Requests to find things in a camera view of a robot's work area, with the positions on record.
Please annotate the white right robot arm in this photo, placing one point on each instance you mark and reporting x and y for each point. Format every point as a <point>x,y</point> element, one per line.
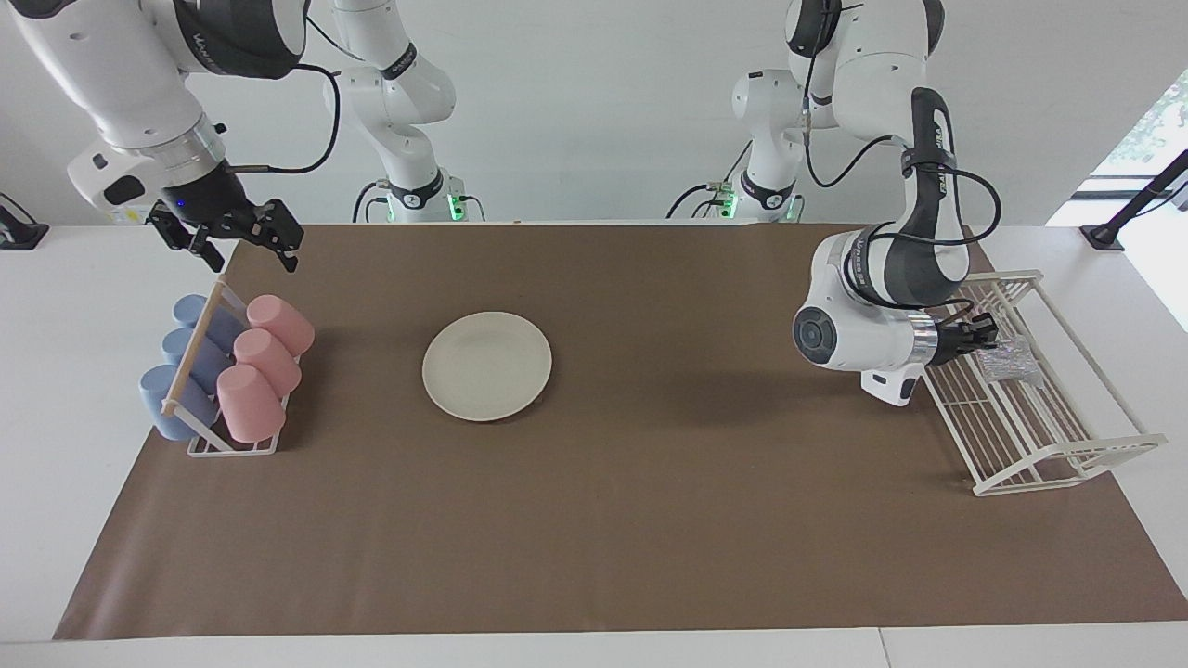
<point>111,74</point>

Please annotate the clear plastic wrapper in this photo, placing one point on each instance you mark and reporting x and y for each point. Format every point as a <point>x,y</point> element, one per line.
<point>1012,362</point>

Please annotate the blue plastic cup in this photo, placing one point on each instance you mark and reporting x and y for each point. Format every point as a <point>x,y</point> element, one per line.
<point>167,408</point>
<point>181,345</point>
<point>190,309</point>

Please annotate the cup rack with wooden bar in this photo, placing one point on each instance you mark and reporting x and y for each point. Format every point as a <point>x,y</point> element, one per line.
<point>193,357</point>

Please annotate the black table clamp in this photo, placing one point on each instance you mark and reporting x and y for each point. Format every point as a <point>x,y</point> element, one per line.
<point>23,234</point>

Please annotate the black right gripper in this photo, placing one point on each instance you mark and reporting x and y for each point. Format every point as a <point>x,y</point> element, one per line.
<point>246,223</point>

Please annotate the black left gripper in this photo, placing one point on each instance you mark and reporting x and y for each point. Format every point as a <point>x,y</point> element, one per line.
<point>967,339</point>

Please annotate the brown paper table mat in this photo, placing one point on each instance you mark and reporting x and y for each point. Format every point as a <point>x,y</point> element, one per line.
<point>650,520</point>

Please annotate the pink plastic cup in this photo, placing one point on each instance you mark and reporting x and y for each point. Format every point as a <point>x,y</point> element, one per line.
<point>269,362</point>
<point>251,408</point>
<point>283,323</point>

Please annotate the cream round plate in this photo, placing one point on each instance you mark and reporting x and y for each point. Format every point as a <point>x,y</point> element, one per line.
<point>487,366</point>

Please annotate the white wall outlet box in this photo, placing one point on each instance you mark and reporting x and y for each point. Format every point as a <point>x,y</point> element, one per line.
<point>125,215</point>

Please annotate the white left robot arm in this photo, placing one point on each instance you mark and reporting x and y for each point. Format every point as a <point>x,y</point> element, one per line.
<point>863,334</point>

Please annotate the bright window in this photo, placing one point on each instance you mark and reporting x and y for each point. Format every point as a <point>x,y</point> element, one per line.
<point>1155,130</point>

